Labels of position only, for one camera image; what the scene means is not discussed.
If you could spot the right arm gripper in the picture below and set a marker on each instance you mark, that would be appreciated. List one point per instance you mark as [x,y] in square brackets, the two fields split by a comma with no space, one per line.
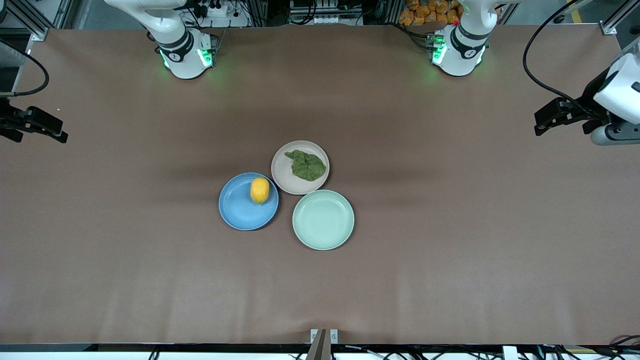
[7,121]

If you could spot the aluminium frame post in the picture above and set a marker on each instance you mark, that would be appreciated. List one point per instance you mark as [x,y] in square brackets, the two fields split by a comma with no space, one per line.
[30,17]
[620,17]

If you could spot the bag of orange items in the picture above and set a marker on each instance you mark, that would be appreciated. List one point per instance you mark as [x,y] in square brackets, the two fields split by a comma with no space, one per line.
[429,12]

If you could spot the yellow lemon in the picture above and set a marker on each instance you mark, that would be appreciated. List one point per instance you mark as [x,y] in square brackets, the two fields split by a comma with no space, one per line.
[259,190]

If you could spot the blue plate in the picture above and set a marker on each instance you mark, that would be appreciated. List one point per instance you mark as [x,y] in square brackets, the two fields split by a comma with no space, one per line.
[239,210]

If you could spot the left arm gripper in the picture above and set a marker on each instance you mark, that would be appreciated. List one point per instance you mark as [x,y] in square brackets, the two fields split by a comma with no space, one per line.
[589,106]

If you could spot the white power strip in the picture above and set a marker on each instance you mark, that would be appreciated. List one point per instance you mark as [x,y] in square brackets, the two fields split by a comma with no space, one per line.
[216,9]

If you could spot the light green plate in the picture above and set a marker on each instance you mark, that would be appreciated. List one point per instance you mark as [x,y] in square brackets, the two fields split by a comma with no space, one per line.
[323,220]

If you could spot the green lettuce leaf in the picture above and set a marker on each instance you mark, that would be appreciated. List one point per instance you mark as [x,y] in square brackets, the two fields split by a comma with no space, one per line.
[307,166]

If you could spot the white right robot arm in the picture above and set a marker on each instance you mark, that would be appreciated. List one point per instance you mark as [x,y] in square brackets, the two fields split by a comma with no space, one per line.
[176,40]

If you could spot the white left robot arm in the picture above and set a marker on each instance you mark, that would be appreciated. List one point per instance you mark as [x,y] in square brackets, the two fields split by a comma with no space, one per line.
[462,47]

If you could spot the beige plate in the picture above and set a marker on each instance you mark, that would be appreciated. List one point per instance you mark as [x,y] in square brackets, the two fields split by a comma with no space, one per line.
[283,176]

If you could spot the brown table cover sheet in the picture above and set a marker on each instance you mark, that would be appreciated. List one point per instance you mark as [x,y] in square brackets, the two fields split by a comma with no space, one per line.
[150,280]

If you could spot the metal bracket with bar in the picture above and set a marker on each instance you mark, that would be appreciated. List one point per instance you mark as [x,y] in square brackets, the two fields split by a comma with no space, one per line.
[322,345]

